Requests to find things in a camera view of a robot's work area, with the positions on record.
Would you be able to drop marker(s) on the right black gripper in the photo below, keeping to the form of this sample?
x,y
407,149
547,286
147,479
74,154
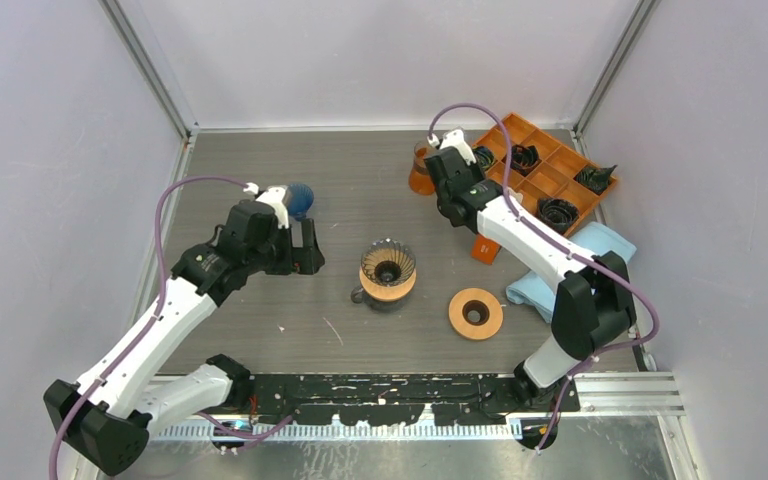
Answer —
x,y
477,170

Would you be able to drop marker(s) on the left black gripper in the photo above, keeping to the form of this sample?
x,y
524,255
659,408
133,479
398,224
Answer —
x,y
304,260

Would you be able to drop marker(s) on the grey glass coffee server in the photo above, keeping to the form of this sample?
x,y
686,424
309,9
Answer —
x,y
360,296

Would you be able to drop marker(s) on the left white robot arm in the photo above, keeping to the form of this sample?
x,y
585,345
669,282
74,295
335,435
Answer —
x,y
107,416

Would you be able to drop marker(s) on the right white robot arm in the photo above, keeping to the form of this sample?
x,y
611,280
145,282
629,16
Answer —
x,y
593,304

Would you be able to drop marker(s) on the blue glass dripper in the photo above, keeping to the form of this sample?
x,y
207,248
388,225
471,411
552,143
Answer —
x,y
300,201

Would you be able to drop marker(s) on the orange coffee filter box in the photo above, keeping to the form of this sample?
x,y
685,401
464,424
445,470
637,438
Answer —
x,y
485,250

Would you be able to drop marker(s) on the dark folded item back left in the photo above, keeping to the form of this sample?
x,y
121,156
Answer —
x,y
484,157

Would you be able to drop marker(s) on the dark folded item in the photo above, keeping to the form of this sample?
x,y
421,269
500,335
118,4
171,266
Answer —
x,y
557,213
524,158
484,157
595,179

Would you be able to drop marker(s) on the amber glass carafe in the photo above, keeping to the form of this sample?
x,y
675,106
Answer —
x,y
419,180

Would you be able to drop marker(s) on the dark folded item back middle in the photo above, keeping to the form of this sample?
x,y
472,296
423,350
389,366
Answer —
x,y
524,158

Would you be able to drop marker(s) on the orange compartment tray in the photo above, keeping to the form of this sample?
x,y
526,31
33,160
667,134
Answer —
x,y
554,175

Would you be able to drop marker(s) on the dark folded item front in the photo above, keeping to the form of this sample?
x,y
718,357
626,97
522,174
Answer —
x,y
557,213

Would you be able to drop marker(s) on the light blue cloth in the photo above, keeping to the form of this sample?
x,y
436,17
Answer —
x,y
531,290

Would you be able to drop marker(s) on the dark folded item right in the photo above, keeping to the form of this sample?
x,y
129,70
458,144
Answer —
x,y
595,179

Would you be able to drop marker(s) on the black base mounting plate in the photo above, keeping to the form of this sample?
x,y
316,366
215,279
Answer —
x,y
464,399

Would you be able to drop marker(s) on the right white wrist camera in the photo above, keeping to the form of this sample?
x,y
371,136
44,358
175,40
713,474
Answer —
x,y
454,138

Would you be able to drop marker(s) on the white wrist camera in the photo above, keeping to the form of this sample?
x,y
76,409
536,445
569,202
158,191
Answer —
x,y
454,138
276,196

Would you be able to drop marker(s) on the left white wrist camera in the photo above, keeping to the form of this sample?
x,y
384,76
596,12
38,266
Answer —
x,y
276,196

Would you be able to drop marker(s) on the white slotted cable duct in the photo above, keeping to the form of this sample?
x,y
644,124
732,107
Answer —
x,y
424,430

